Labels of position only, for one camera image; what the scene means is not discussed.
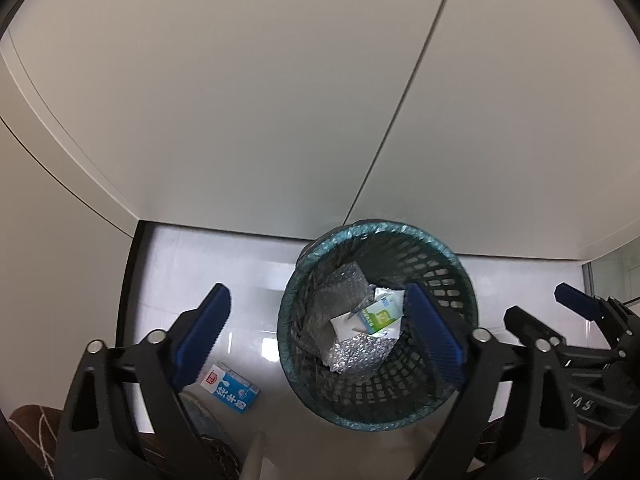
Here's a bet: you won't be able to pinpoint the clear bubble wrap sheet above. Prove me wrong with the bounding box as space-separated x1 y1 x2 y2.
300 261 401 373

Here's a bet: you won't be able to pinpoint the brown patterned pants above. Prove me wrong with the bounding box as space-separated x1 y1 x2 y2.
10 405 66 480

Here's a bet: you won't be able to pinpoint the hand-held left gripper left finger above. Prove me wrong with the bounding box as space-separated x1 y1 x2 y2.
54 282 232 480

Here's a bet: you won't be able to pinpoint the grey blue slipper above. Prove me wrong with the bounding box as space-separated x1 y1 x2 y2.
180 392 241 480

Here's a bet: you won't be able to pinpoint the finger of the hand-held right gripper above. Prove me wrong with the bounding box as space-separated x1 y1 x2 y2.
502 304 626 362
554 282 640 348

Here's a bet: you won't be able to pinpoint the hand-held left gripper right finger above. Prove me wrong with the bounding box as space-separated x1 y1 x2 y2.
404 282 586 480

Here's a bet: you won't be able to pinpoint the person's right hand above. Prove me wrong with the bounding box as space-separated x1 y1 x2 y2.
579 424 627 475

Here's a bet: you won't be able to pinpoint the dark mesh trash basket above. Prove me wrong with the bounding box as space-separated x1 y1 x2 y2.
276 219 478 431

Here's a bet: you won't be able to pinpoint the green white carton box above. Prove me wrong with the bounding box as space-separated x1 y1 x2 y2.
331 286 406 341

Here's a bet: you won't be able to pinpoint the white stick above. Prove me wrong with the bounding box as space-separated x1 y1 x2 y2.
240 430 271 480

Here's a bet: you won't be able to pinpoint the blue white milk carton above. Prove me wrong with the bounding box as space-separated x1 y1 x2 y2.
202 361 261 413

